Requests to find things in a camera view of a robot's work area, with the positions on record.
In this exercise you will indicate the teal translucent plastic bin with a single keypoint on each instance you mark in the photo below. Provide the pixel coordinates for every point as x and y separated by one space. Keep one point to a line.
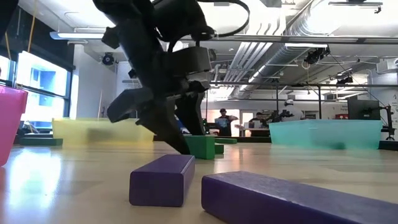
323 133

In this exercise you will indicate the black hanging rig camera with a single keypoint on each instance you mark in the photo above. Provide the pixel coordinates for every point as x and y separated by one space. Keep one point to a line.
315 56

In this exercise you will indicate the large window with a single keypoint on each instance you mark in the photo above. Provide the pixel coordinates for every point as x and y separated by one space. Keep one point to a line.
40 93

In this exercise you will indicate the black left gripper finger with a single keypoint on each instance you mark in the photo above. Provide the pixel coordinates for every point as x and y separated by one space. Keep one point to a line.
164 124
192 115

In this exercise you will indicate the black round ceiling fixture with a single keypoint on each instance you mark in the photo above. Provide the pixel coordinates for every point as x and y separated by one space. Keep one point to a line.
108 59

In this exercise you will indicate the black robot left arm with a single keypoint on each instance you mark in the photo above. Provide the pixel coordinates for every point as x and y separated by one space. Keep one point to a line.
133 31

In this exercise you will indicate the black metal table frame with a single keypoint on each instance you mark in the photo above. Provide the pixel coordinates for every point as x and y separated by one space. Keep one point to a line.
255 139

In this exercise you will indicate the person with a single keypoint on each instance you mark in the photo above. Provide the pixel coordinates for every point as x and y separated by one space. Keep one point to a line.
290 110
258 121
225 121

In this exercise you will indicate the green wooden block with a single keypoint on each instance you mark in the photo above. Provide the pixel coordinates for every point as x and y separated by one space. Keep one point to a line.
219 149
40 142
226 140
202 147

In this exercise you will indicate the silver ceiling duct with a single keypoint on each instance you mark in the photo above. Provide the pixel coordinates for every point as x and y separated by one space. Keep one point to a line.
267 62

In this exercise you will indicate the grey overhead crossbar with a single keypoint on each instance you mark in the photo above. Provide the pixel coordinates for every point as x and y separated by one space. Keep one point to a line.
280 39

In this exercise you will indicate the black monitor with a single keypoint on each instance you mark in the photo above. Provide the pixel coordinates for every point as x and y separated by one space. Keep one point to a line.
363 110

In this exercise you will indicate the purple wooden block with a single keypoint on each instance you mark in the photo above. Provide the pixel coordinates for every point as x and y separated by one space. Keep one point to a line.
280 202
161 183

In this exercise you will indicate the black background rig frame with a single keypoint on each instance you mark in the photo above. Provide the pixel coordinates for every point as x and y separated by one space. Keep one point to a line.
319 102

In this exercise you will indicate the pink-red plastic bin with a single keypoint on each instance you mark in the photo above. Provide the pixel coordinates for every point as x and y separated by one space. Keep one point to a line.
11 124

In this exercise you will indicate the yellow translucent plastic bin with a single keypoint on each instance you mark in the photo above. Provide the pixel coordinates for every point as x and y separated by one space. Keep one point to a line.
93 132

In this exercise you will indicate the black background robot arm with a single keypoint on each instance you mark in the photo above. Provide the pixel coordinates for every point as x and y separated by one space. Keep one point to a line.
273 116

